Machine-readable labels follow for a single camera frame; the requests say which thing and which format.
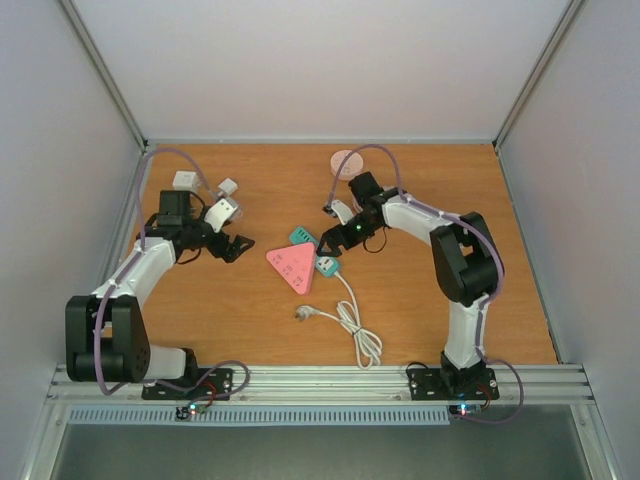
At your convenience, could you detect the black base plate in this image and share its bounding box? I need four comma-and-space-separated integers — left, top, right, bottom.
405, 364, 500, 401
141, 368, 233, 401

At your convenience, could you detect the left controller board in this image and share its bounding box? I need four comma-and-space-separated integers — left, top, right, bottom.
174, 404, 208, 421

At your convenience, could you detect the teal power strip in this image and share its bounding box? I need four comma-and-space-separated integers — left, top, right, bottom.
289, 226, 340, 278

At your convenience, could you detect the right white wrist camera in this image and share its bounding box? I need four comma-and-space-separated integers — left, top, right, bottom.
323, 199, 354, 225

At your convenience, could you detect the white power cord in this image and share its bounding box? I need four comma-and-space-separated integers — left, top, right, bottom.
295, 272, 384, 370

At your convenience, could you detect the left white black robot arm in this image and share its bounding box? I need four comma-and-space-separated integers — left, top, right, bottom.
65, 190, 255, 398

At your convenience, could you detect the round pink power strip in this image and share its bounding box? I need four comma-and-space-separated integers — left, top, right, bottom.
330, 150, 364, 181

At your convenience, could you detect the grey slotted cable duct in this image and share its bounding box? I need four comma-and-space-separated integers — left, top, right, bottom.
68, 405, 450, 427

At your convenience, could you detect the right controller board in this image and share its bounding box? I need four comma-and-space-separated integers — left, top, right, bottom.
449, 403, 487, 417

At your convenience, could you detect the controller board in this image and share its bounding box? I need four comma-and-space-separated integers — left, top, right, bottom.
449, 403, 487, 417
174, 404, 208, 421

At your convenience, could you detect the pink triangular power strip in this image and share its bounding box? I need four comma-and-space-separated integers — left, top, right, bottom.
265, 242, 316, 295

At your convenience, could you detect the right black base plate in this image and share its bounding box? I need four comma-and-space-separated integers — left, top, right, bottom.
405, 364, 500, 401

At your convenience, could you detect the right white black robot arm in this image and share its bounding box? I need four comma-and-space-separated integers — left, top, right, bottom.
316, 172, 504, 397

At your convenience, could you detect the white usb charger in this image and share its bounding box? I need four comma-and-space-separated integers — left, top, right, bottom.
218, 178, 238, 196

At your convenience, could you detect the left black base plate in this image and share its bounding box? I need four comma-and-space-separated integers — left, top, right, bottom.
141, 368, 233, 401

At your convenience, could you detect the aluminium front rail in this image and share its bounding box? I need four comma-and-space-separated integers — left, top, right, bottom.
45, 364, 595, 406

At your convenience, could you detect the white cube socket adapter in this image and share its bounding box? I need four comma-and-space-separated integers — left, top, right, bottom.
172, 170, 201, 193

